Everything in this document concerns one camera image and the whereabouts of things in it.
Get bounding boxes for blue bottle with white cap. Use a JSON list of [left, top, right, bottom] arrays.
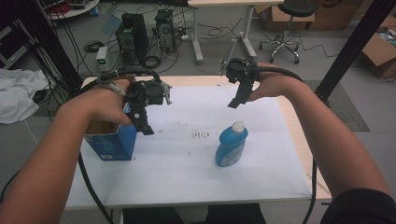
[[214, 120, 249, 168]]

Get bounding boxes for round white table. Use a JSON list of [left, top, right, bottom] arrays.
[[40, 0, 101, 21]]

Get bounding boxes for coiled black cable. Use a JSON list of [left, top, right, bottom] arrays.
[[142, 55, 163, 70], [83, 40, 104, 53]]

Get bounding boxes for white-legged desk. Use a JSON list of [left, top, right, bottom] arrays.
[[187, 0, 285, 65]]

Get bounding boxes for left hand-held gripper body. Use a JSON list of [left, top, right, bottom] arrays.
[[123, 77, 173, 108]]

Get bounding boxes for thin metal stand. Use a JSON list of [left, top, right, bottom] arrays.
[[219, 38, 238, 77]]

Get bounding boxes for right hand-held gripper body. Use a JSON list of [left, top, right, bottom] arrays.
[[225, 57, 260, 86]]

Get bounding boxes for white cloth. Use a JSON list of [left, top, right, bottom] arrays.
[[0, 68, 50, 125]]

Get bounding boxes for left hand-held gripper black cable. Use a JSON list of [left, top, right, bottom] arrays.
[[76, 69, 163, 224]]

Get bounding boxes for blue cardboard box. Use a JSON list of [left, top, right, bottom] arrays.
[[83, 104, 138, 161]]

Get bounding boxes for black metal post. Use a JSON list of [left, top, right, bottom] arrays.
[[315, 0, 396, 105], [18, 0, 84, 91]]

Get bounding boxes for person's right hand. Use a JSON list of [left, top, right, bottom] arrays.
[[248, 63, 298, 103]]

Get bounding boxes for black office stool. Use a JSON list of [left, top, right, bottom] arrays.
[[259, 0, 317, 65]]

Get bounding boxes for brown cardboard box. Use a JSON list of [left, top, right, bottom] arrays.
[[307, 0, 364, 31], [260, 5, 316, 32]]

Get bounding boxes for person's left hand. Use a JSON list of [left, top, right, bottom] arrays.
[[66, 78, 134, 126]]

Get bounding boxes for person's black trousers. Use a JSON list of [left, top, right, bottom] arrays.
[[121, 203, 267, 224]]

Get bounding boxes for person's black sleeve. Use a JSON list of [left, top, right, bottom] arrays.
[[320, 188, 396, 224]]

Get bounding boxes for grey floor mat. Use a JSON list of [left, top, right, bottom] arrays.
[[303, 79, 371, 133]]

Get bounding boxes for large black computer tower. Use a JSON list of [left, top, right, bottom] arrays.
[[115, 12, 149, 66]]

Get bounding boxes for white table mat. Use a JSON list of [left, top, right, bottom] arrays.
[[65, 85, 312, 209]]

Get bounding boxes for right hand-held gripper black cable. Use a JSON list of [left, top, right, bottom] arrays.
[[256, 65, 318, 224]]

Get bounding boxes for white power supply unit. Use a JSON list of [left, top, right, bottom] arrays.
[[95, 46, 109, 75]]

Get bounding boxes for small black computer tower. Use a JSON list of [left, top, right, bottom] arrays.
[[154, 8, 177, 53]]

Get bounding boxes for hand-held gripper black cable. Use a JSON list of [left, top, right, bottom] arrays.
[[76, 69, 163, 224], [256, 65, 318, 224]]

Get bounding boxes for open cardboard box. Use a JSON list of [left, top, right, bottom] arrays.
[[360, 26, 396, 79]]

